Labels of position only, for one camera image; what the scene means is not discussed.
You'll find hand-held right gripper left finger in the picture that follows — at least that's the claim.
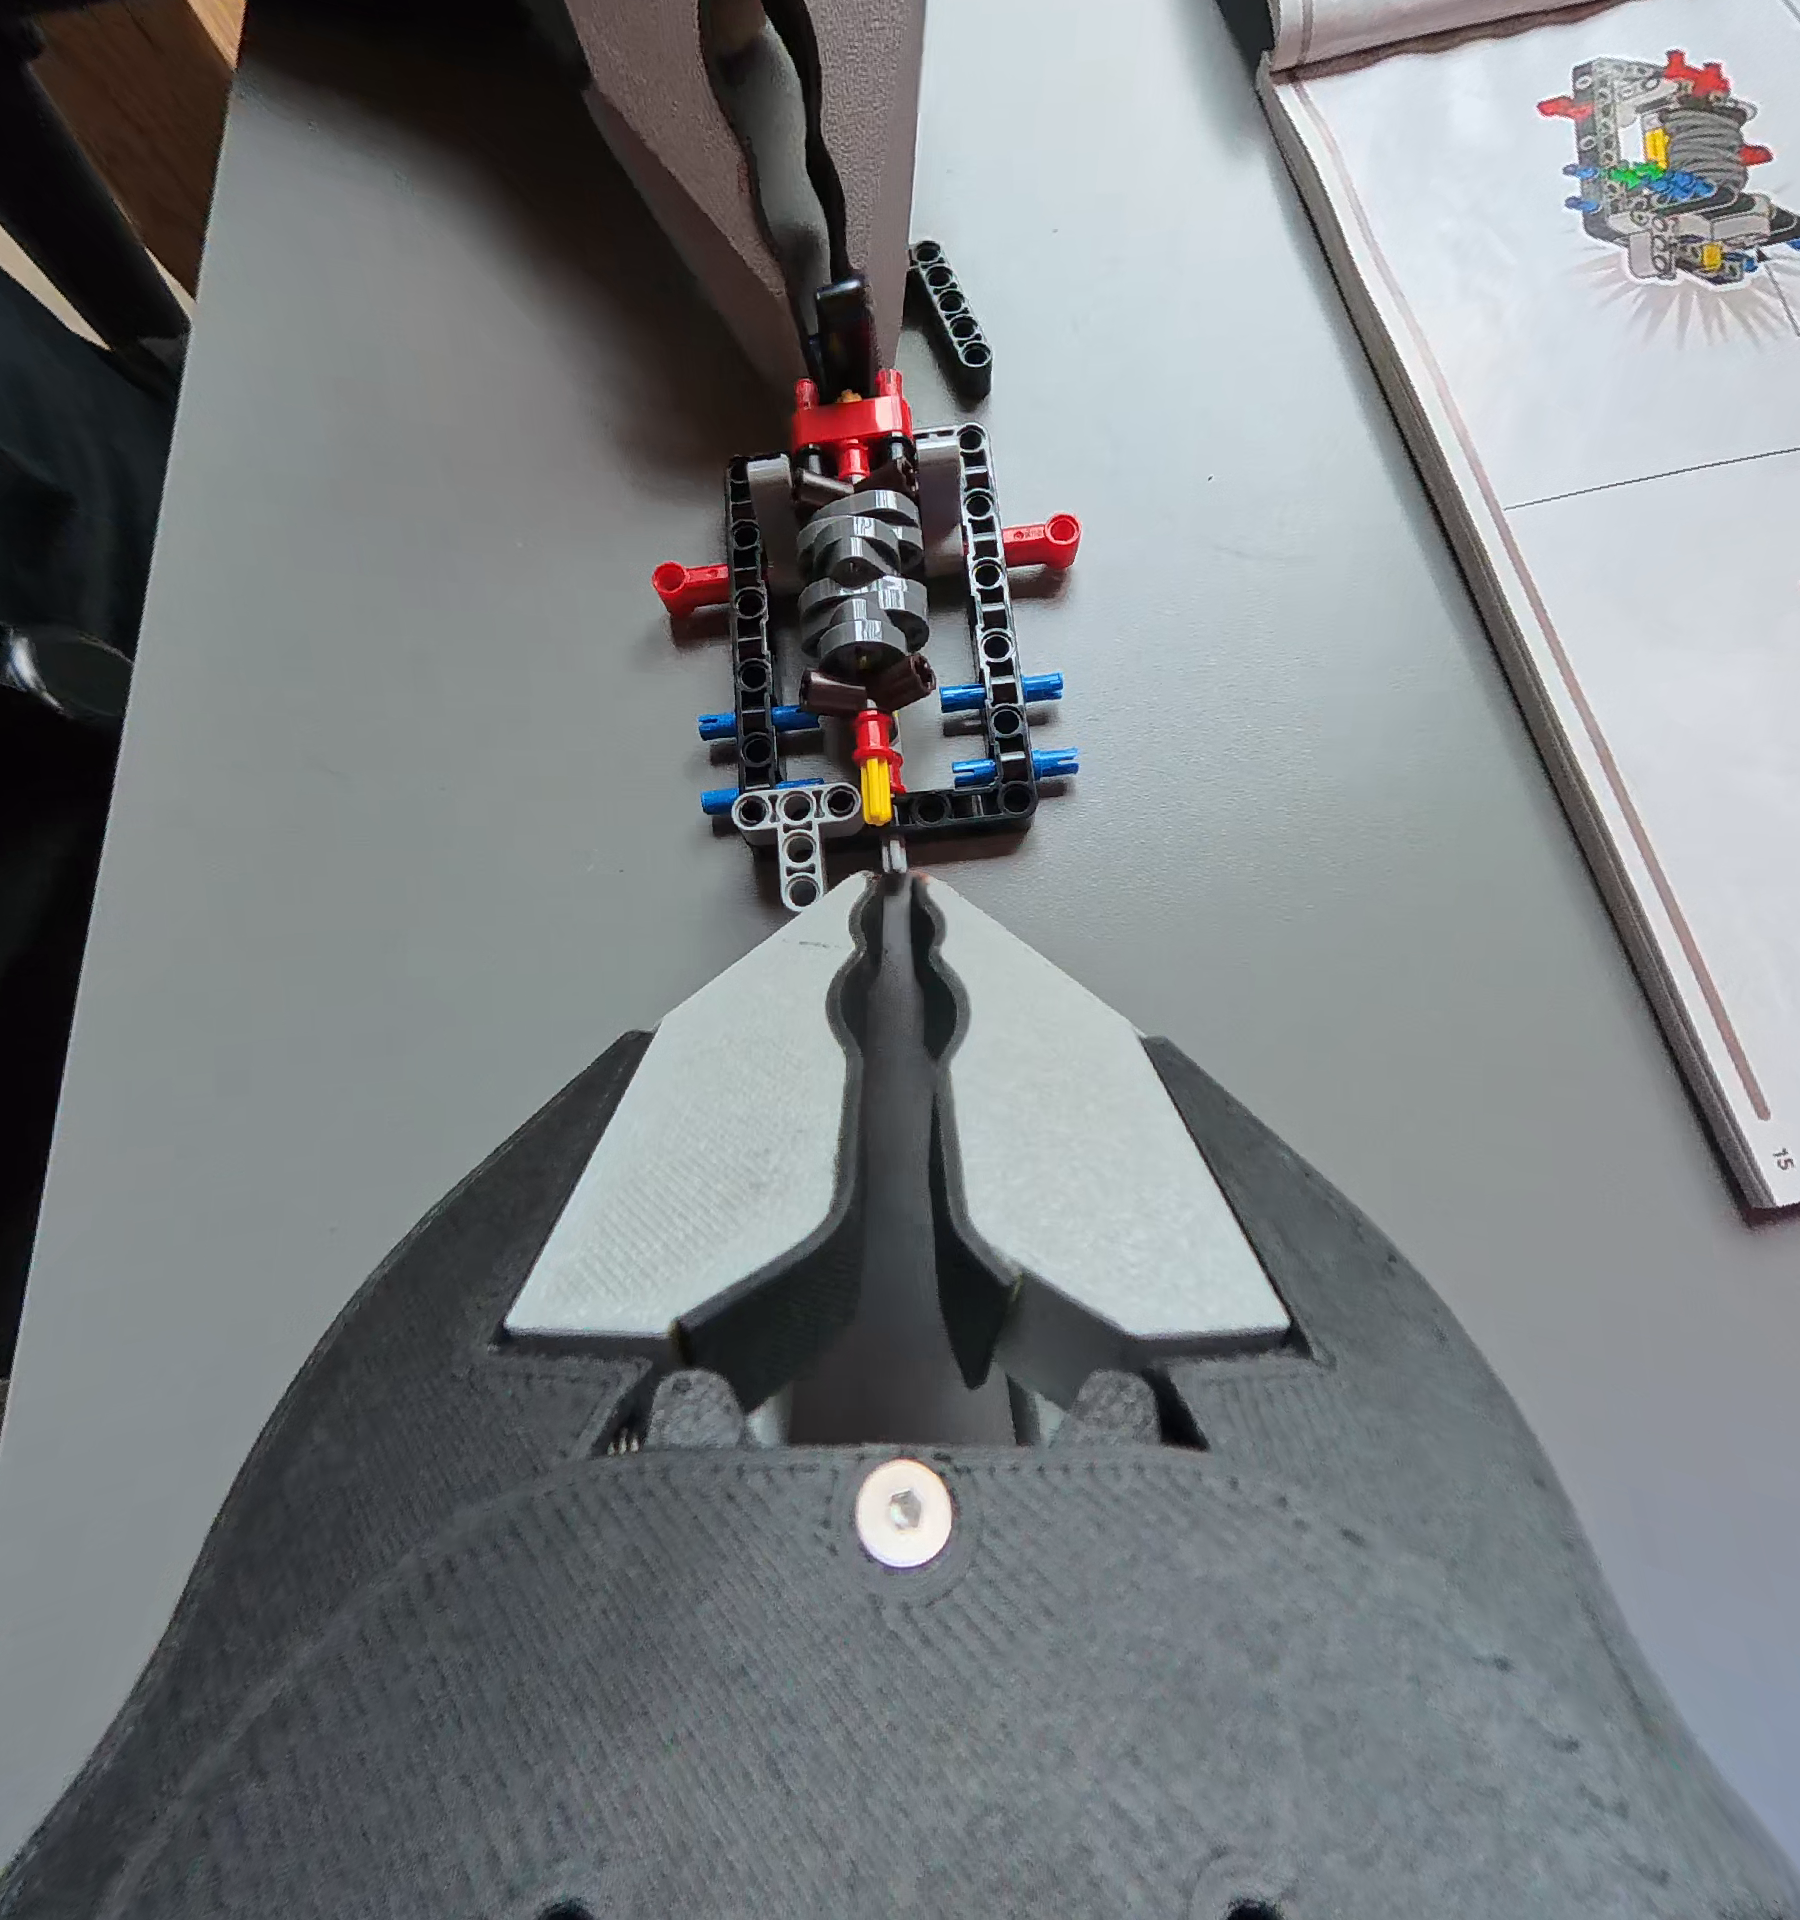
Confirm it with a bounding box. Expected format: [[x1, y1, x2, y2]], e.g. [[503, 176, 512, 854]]
[[503, 868, 882, 1408]]

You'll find black office chair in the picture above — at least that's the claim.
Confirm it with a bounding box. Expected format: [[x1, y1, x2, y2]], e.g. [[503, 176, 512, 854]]
[[0, 0, 196, 389]]

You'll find lego engine frame assembly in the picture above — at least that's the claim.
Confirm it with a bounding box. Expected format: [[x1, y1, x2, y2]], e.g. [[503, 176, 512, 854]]
[[650, 369, 1079, 901]]

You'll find lego instruction booklet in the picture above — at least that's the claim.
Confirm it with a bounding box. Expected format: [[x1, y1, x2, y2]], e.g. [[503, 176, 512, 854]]
[[1256, 0, 1800, 1216]]

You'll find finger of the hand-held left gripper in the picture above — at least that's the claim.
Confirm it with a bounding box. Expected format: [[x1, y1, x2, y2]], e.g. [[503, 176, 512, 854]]
[[576, 0, 840, 386], [808, 0, 931, 369]]

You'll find grey T-shaped lego beam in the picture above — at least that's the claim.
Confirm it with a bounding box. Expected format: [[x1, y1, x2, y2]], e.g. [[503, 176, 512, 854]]
[[734, 784, 866, 910]]

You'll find wooden table support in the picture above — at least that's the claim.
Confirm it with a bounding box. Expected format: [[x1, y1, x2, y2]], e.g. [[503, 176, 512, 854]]
[[26, 0, 248, 297]]

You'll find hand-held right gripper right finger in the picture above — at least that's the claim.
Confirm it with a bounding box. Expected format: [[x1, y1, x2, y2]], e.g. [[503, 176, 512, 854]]
[[912, 874, 1293, 1394]]

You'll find black lanyard with badge reel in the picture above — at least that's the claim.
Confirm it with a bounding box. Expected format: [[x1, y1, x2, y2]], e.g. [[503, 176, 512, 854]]
[[0, 601, 138, 722]]

